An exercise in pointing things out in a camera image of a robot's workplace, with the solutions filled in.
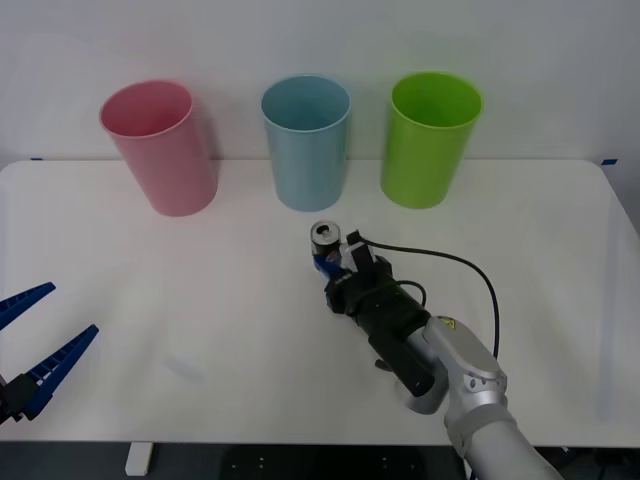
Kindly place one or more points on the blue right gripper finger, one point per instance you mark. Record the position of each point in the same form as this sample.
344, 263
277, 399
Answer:
328, 300

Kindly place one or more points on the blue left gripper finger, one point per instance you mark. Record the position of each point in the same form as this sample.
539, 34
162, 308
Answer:
60, 360
25, 300

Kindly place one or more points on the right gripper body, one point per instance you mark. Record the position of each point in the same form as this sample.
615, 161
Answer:
367, 285

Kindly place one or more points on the dark blue drink can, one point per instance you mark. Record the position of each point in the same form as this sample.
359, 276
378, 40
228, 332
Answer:
326, 232

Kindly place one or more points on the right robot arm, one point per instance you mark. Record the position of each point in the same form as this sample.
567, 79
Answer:
470, 360

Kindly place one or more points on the white table leg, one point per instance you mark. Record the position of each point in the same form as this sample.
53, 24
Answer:
138, 459

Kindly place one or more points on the pale blue plastic bin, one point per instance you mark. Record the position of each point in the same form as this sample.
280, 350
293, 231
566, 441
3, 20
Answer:
307, 170

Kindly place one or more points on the green plastic bin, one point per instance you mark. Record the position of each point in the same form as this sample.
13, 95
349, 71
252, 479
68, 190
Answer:
420, 165

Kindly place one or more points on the pink plastic bin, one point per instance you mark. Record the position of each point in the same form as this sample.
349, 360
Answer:
165, 165

